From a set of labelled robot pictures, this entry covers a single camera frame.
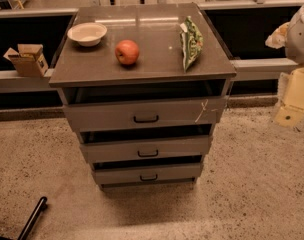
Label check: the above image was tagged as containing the grey bottom drawer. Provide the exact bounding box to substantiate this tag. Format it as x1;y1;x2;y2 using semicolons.
92;163;202;185

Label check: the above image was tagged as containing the red apple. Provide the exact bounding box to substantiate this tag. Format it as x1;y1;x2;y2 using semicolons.
115;40;139;65

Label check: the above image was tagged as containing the grey drawer cabinet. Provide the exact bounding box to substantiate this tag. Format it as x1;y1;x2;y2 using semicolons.
49;3;236;189

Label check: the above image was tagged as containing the small cardboard box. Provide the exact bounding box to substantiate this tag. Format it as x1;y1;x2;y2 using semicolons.
3;44;48;77

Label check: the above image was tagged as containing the grey drawer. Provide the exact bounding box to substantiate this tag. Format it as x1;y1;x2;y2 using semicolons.
63;97;226;132
80;136;212;163
92;163;202;185

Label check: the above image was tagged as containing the green chip bag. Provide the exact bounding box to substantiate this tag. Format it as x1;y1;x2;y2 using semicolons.
180;16;204;72

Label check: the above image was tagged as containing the white bowl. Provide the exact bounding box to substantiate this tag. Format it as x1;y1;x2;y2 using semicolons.
67;22;107;47

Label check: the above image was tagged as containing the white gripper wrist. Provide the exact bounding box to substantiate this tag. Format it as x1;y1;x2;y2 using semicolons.
265;22;304;127

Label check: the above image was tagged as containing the grey top drawer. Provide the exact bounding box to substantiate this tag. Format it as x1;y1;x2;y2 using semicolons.
63;97;226;132

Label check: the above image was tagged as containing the black pole on floor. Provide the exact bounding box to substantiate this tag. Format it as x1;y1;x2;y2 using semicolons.
17;196;47;240

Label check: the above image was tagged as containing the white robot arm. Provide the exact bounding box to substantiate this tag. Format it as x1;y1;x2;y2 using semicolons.
265;4;304;127

